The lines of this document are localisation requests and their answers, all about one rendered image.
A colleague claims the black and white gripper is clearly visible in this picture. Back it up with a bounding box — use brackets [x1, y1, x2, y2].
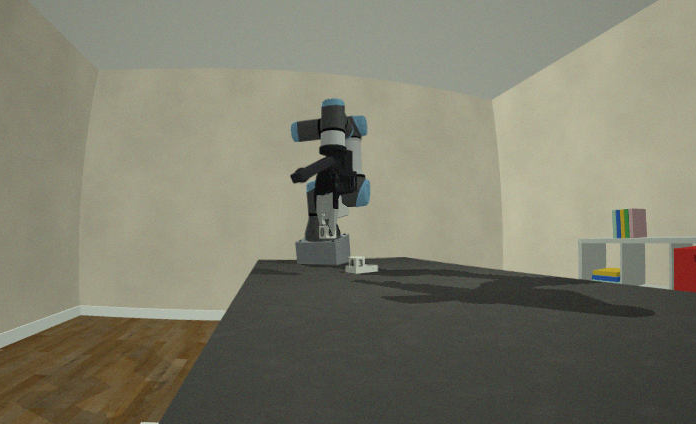
[314, 144, 357, 235]

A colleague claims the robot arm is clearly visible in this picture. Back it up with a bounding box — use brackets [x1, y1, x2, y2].
[290, 98, 370, 242]

